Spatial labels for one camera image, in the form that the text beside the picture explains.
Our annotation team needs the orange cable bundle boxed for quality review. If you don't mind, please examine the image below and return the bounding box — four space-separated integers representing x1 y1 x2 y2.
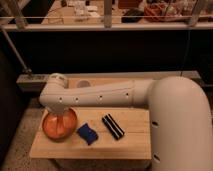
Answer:
143 2 183 23

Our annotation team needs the metal frame rail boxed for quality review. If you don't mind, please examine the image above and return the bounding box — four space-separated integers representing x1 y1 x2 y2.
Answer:
0 0 213 32

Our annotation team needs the wooden board table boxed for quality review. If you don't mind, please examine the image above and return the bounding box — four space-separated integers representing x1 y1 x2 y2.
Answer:
29 108 151 160

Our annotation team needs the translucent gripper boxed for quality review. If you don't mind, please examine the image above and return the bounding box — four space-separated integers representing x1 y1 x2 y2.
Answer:
55 115 66 133

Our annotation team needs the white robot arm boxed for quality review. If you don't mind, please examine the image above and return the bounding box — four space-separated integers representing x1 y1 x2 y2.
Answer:
40 73 213 171

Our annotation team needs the orange ceramic bowl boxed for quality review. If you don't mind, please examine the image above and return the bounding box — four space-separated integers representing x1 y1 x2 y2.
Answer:
42 109 78 141

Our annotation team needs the blue sponge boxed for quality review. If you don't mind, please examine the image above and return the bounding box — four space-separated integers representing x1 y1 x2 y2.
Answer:
77 123 98 145

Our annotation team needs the diagonal metal rod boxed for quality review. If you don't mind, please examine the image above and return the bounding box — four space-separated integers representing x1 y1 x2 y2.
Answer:
0 26 32 77

